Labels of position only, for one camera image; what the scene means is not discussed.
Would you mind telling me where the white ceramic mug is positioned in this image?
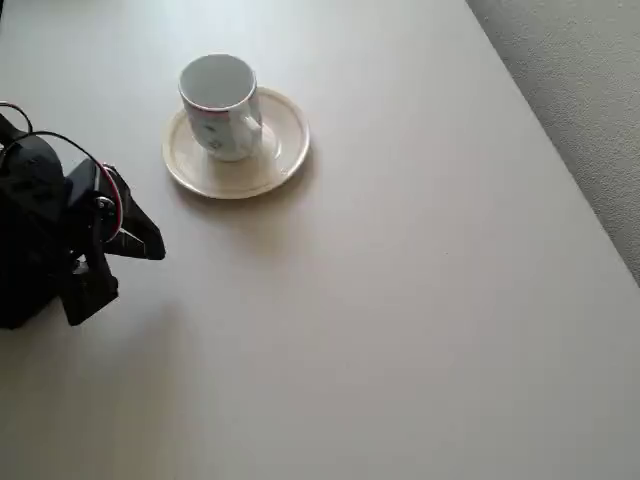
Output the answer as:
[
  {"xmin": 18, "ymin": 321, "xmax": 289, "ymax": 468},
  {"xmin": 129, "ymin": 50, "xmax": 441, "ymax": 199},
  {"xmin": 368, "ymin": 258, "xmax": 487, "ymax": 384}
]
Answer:
[{"xmin": 178, "ymin": 53, "xmax": 263, "ymax": 164}]

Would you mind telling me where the white ceramic saucer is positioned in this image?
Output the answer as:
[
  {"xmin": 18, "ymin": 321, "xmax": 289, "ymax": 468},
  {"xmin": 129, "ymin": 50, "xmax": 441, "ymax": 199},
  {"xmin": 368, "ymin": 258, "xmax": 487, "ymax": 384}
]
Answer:
[{"xmin": 161, "ymin": 85, "xmax": 311, "ymax": 200}]

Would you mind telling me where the red white servo cable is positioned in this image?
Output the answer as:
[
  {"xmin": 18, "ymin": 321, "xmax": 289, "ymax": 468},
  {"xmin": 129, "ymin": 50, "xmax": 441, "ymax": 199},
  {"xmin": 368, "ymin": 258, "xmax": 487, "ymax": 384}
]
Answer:
[{"xmin": 95, "ymin": 160, "xmax": 125, "ymax": 244}]

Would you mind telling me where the black perforated camera mount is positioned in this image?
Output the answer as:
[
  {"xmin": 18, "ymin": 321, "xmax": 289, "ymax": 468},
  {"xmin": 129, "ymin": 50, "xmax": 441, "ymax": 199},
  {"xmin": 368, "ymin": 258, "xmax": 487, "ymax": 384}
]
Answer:
[{"xmin": 60, "ymin": 248, "xmax": 121, "ymax": 328}]

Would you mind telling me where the thin black cable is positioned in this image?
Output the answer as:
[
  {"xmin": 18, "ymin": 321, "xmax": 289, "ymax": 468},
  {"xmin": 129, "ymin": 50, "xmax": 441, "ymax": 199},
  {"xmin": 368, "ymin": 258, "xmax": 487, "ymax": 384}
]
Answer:
[{"xmin": 0, "ymin": 101, "xmax": 101, "ymax": 166}]

